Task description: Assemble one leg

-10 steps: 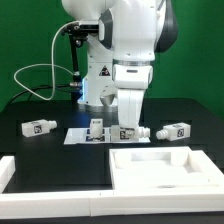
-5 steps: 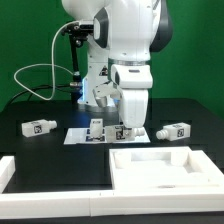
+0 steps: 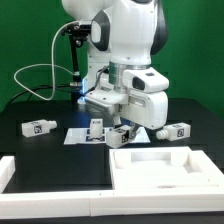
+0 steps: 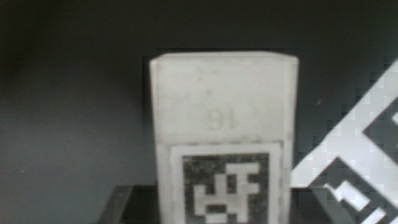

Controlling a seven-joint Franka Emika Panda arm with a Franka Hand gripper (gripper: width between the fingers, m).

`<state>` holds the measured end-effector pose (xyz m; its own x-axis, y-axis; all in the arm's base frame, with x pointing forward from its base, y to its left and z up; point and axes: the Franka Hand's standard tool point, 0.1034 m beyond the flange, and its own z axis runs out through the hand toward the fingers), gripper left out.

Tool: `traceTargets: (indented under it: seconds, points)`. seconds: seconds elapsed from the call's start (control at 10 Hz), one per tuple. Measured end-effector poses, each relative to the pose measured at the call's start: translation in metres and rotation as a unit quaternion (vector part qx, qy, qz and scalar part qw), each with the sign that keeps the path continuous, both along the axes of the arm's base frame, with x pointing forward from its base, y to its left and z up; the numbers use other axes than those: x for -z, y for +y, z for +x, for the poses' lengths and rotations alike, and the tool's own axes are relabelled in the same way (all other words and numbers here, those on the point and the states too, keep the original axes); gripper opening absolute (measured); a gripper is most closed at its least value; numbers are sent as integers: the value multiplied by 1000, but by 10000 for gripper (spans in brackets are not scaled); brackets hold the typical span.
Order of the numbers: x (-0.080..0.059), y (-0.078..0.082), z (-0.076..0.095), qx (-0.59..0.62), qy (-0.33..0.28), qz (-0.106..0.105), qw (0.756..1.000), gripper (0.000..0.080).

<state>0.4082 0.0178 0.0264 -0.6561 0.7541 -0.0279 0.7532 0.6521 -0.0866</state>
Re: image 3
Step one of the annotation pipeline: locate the white camera cable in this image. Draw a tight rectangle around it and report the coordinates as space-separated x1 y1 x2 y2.
13 20 81 101

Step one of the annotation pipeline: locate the black camera stand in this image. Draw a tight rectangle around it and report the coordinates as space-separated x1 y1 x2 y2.
69 34 82 104

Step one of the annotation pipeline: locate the white U-shaped obstacle fence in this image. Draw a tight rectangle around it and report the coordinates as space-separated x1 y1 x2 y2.
0 156 224 219

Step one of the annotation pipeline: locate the black camera on stand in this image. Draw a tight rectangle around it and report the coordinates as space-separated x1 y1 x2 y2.
62 20 91 34

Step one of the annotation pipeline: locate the white marker sheet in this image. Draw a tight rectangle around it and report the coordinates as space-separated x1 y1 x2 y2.
64 127 150 145

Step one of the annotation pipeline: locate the white square tabletop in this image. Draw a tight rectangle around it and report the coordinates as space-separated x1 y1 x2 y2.
109 147 224 191

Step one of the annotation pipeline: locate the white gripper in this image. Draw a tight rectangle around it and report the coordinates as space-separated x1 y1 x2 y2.
85 68 169 141

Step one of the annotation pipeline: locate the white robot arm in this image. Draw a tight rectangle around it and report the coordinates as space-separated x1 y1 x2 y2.
62 0 169 148

